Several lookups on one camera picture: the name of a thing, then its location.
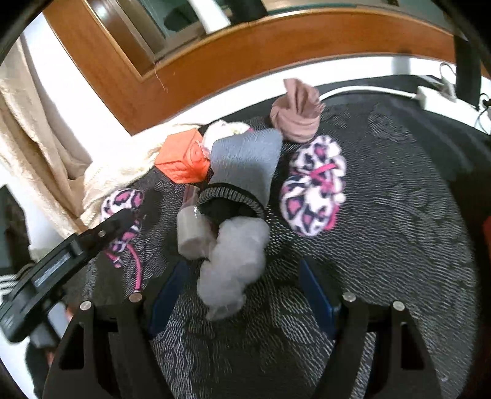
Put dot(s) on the grey sock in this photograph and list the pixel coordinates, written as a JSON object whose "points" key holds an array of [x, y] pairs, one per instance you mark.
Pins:
{"points": [[247, 165]]}

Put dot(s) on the orange box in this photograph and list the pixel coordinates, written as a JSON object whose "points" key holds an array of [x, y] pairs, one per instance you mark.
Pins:
{"points": [[180, 161]]}

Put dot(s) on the dusty pink rolled sock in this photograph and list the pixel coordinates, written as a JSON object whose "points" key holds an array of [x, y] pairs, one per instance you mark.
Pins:
{"points": [[295, 115]]}

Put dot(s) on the small translucent bottle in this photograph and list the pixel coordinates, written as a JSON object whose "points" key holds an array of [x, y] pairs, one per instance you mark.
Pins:
{"points": [[191, 230]]}

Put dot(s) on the cream knitted cloth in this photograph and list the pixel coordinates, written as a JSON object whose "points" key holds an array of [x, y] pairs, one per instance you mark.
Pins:
{"points": [[115, 168]]}

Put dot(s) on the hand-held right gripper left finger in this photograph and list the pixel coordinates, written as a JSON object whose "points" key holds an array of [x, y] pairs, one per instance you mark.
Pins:
{"points": [[168, 295]]}

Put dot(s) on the black sock with striped cuff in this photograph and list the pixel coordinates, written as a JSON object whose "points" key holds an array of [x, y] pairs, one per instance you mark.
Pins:
{"points": [[230, 205]]}

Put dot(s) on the pink leopard fuzzy sock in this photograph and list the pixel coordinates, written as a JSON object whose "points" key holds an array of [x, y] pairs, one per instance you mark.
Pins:
{"points": [[122, 207], [312, 188]]}

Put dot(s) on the grey patterned blanket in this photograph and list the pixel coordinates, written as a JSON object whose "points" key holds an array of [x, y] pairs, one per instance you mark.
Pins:
{"points": [[383, 238]]}

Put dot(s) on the wooden frame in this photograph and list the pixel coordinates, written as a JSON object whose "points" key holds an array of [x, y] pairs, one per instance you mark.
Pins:
{"points": [[238, 61]]}

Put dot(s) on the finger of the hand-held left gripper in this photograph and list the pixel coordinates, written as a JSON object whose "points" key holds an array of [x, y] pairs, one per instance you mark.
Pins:
{"points": [[115, 226]]}

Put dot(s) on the beige curtain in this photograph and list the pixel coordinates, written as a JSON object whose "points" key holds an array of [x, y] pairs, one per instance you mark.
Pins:
{"points": [[34, 153]]}

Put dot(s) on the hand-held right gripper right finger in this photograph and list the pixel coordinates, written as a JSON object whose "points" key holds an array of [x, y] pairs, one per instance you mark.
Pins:
{"points": [[315, 293]]}

